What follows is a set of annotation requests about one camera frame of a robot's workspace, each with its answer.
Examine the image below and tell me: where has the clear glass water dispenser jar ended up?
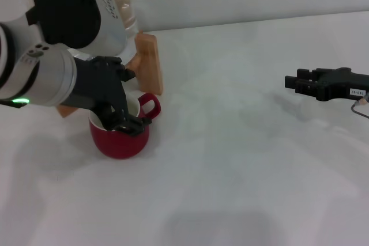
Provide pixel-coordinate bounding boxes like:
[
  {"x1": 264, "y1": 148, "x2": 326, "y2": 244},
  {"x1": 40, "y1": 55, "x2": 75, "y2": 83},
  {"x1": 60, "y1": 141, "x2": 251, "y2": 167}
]
[{"x1": 69, "y1": 0, "x2": 140, "y2": 59}]

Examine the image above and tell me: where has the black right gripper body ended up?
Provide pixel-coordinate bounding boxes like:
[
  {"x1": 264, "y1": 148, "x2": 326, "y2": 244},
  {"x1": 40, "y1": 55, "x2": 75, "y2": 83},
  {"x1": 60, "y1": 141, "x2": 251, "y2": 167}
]
[{"x1": 314, "y1": 67, "x2": 369, "y2": 102}]

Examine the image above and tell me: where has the grey cable with metal connector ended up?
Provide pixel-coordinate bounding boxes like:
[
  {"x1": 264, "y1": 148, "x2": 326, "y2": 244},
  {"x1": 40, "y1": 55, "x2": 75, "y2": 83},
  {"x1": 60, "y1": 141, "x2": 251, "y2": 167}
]
[{"x1": 350, "y1": 92, "x2": 369, "y2": 120}]

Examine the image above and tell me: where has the red ceramic cup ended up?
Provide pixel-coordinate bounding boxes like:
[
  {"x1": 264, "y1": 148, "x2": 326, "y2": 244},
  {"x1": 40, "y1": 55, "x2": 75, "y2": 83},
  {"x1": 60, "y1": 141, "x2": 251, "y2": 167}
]
[{"x1": 88, "y1": 92, "x2": 162, "y2": 160}]

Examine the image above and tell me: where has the light wooden dispenser stand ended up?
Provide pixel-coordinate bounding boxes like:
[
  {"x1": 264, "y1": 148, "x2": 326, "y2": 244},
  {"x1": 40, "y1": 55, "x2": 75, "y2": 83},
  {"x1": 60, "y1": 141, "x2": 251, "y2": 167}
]
[{"x1": 56, "y1": 32, "x2": 164, "y2": 119}]

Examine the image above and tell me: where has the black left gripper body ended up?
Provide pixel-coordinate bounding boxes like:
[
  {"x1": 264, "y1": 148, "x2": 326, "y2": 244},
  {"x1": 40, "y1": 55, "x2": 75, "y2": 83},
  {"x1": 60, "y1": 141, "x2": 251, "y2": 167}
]
[{"x1": 60, "y1": 55, "x2": 130, "y2": 130}]

